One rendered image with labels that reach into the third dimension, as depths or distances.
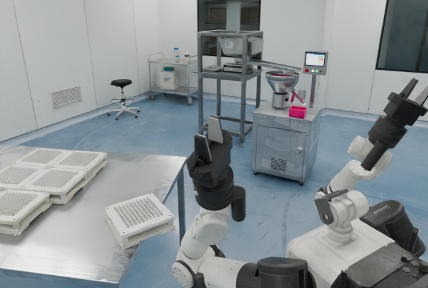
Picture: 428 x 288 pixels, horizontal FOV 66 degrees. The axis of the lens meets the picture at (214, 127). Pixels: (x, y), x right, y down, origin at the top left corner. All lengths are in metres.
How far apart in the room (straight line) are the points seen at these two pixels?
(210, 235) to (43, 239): 1.03
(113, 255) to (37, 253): 0.31
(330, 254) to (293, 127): 2.67
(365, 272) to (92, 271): 0.98
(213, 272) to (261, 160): 2.87
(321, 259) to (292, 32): 5.56
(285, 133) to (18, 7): 3.85
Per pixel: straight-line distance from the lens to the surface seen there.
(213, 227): 0.76
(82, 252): 1.55
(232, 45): 4.43
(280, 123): 3.51
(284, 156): 3.62
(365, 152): 1.14
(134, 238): 1.52
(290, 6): 6.24
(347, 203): 0.89
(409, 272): 0.92
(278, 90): 3.66
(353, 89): 6.18
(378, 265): 0.90
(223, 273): 0.90
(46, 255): 1.60
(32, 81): 5.47
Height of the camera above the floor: 1.81
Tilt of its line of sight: 20 degrees down
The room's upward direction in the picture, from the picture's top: straight up
